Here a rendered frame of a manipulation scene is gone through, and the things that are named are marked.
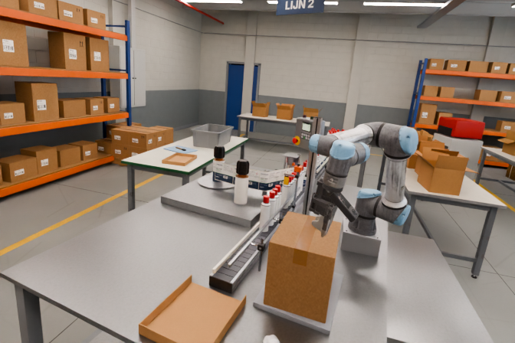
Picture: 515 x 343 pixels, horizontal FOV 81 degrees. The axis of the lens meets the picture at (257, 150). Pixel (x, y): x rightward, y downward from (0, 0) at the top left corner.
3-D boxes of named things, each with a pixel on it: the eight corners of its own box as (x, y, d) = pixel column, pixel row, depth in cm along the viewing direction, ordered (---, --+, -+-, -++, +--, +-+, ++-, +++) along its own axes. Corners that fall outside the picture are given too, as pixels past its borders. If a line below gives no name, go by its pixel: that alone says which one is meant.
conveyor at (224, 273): (306, 179, 276) (307, 174, 275) (316, 181, 273) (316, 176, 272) (211, 284, 127) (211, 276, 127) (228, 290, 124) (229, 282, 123)
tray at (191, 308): (191, 282, 129) (191, 274, 128) (245, 303, 119) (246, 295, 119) (138, 333, 102) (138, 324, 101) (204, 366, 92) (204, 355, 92)
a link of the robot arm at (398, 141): (382, 208, 166) (388, 118, 140) (411, 219, 156) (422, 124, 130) (372, 220, 159) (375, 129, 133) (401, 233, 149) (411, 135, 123)
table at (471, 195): (373, 191, 511) (381, 146, 493) (424, 199, 491) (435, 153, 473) (393, 263, 304) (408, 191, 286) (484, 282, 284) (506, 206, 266)
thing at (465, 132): (425, 169, 680) (437, 115, 651) (453, 172, 676) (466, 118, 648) (441, 179, 611) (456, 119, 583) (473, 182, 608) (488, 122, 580)
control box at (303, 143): (304, 144, 206) (307, 116, 202) (322, 150, 192) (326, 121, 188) (293, 145, 201) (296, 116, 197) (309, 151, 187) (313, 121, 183)
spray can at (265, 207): (260, 227, 171) (264, 193, 167) (269, 230, 169) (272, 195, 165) (257, 231, 167) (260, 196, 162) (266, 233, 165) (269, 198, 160)
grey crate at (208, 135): (206, 138, 436) (207, 123, 431) (233, 142, 428) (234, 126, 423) (188, 146, 379) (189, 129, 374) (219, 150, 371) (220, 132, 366)
